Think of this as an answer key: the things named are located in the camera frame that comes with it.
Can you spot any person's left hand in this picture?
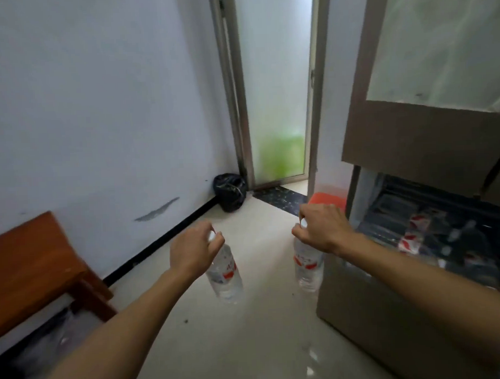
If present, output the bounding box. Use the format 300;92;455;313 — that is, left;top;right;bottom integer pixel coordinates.
168;220;227;281

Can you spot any person's right hand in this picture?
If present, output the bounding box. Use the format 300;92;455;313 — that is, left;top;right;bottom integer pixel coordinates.
290;202;355;257

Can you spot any clear water bottle red label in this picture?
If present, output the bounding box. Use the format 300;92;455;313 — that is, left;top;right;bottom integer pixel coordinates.
204;230;245;305
292;217;326;294

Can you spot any pile of water bottles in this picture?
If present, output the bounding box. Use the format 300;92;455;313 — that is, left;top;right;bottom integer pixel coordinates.
394;205;500;293

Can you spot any beige refrigerator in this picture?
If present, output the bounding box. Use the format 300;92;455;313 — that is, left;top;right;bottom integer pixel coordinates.
305;0;500;379

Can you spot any clear fridge drawer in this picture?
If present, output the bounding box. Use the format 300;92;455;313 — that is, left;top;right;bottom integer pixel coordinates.
347;174;500;303

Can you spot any person's right forearm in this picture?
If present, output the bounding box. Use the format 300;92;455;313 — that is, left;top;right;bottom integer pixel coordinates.
335;227;500;365

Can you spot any person's left forearm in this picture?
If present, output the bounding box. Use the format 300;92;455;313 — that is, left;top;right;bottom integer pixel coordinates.
34;267;208;379

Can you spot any orange plastic stool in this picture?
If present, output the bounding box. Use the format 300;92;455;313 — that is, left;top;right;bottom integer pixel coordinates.
307;191;349;214

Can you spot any black trash bag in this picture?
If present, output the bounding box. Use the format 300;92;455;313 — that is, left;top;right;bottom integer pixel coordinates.
212;172;249;214

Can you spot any frosted glass door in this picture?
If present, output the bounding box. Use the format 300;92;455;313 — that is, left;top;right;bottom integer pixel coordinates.
209;0;339;199
221;0;321;187

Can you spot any clear plastic wrap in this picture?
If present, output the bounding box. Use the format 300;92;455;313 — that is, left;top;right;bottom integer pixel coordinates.
10;305;108;379

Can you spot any orange wooden table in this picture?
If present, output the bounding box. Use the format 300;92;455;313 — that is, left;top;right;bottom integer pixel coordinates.
0;208;119;342

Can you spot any wide paper sheet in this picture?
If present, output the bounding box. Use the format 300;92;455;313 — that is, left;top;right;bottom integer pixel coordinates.
362;0;500;118

